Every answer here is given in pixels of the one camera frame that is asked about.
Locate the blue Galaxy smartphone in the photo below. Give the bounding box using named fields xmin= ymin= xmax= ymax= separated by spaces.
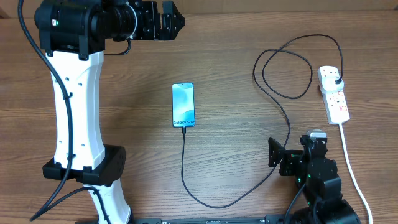
xmin=172 ymin=83 xmax=195 ymax=128

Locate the white power strip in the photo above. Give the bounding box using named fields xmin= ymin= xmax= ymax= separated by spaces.
xmin=318 ymin=65 xmax=350 ymax=124

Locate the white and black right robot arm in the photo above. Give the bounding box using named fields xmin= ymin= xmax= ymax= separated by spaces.
xmin=266 ymin=134 xmax=361 ymax=224

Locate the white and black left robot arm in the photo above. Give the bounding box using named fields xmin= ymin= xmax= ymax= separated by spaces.
xmin=34 ymin=1 xmax=185 ymax=223

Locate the white charger plug adapter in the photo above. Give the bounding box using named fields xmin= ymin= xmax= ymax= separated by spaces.
xmin=320 ymin=77 xmax=345 ymax=94

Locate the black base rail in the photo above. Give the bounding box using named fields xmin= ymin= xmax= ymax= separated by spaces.
xmin=133 ymin=215 xmax=284 ymax=224

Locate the white power strip cord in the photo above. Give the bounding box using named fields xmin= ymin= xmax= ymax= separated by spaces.
xmin=338 ymin=123 xmax=373 ymax=224

